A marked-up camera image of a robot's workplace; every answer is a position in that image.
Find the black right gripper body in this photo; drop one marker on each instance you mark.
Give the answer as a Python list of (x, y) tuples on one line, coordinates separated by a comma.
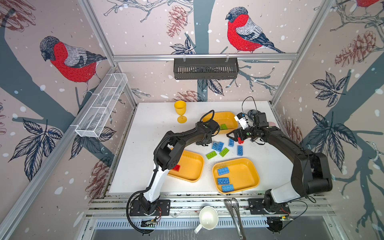
[(251, 132)]

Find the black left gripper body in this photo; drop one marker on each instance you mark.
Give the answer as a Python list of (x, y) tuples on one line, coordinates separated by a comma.
[(205, 142)]

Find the red lego brick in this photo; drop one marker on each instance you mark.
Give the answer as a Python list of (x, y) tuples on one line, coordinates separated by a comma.
[(177, 168), (240, 140)]

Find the green lego brick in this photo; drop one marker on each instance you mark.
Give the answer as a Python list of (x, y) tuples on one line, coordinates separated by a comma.
[(224, 152), (211, 155)]

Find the blue lego brick low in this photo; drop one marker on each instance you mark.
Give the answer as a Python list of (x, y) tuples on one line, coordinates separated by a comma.
[(227, 188)]

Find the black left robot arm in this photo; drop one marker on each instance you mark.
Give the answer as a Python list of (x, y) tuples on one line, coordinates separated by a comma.
[(167, 155)]

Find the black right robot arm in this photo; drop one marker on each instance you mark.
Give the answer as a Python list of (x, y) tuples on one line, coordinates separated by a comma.
[(310, 174)]

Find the large green lego plate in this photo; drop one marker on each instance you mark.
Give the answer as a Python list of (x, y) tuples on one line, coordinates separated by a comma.
[(223, 127)]

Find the yellow tray far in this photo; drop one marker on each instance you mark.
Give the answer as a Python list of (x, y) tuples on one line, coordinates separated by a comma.
[(228, 119)]

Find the yellow tray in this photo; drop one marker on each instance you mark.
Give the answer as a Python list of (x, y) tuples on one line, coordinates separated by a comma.
[(228, 119), (243, 175), (192, 165)]

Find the yellow tray near left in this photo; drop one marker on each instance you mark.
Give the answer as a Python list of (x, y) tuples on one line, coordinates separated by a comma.
[(192, 165)]

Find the yellow plastic goblet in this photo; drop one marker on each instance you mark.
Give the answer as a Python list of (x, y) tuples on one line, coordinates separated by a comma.
[(180, 108)]

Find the yellow tray near right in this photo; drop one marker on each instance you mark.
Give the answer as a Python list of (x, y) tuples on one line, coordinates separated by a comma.
[(243, 175)]

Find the metal tongs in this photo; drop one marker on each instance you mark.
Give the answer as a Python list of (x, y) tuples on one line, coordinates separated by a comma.
[(233, 208)]

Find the white measuring cup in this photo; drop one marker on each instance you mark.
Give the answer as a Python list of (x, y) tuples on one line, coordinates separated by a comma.
[(208, 219)]

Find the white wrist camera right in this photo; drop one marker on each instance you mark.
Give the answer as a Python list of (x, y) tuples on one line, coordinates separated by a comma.
[(242, 120)]

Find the black hanging wire basket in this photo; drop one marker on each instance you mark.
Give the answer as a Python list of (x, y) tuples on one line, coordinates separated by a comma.
[(206, 69)]

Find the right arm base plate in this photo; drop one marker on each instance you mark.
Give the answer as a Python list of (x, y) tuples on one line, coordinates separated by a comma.
[(259, 207)]

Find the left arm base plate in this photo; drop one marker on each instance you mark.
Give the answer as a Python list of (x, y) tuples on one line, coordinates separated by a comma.
[(158, 208)]

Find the white wire mesh shelf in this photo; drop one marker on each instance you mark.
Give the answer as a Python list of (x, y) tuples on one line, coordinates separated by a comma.
[(98, 114)]

